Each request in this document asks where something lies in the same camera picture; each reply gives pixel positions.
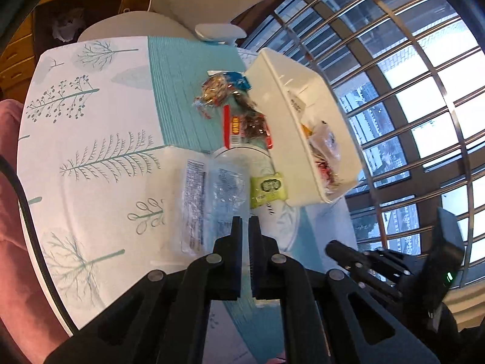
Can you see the clear packet red zigzag trim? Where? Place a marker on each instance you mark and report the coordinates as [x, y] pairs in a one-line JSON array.
[[214, 93]]

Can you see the clear nut packet red label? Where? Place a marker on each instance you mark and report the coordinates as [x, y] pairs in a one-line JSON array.
[[248, 127]]

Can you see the white plastic bin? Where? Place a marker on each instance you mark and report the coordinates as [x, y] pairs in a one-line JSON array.
[[288, 136]]

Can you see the tree print tablecloth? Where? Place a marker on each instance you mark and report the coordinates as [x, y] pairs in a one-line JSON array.
[[113, 102]]

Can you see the white chair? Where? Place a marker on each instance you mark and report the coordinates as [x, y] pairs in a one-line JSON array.
[[189, 0]]

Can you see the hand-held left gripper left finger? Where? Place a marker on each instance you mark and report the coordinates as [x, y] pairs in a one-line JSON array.
[[235, 265]]

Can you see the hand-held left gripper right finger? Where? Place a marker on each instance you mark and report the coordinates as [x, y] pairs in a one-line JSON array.
[[257, 265]]

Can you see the red-edged cracker packet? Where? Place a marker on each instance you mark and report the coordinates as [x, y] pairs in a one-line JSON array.
[[330, 176]]

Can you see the blue snack packet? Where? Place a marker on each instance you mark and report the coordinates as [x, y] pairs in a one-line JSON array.
[[237, 80]]

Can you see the clear plastic bag with label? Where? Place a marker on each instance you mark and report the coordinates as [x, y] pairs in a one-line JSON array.
[[212, 201]]

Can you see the wooden desk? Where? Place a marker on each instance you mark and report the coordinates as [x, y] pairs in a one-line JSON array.
[[22, 53]]

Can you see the green snack packet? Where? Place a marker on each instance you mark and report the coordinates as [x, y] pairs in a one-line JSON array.
[[268, 189]]

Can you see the window with metal grille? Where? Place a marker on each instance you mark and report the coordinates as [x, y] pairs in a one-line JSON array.
[[398, 83]]

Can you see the pink quilted blanket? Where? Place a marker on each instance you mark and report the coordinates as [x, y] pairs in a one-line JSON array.
[[11, 129]]

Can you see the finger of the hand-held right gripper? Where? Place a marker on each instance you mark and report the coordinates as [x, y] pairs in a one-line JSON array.
[[341, 254]]

